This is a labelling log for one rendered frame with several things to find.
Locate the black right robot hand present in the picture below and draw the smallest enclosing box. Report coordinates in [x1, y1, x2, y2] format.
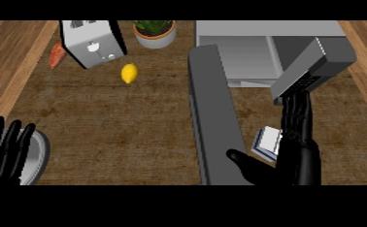
[225, 90, 324, 186]

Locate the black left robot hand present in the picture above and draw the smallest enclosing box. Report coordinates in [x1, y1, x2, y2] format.
[0, 116, 37, 186]

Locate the white milk carton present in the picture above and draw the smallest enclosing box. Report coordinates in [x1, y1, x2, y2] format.
[251, 126, 284, 163]

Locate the dark grey microwave door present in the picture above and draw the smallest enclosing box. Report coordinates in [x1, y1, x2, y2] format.
[188, 44, 254, 186]

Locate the grey microwave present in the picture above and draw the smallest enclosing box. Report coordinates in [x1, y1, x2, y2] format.
[195, 20, 358, 106]

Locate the grey round plate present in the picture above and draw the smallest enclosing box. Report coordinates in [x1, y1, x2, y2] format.
[16, 129, 51, 186]

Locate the yellow lemon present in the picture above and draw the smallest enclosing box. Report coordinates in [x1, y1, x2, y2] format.
[119, 63, 140, 84]

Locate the silver toaster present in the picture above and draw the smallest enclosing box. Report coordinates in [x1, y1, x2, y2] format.
[59, 20, 128, 70]

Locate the potted green plant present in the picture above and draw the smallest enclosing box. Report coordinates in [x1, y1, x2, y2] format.
[130, 20, 177, 49]

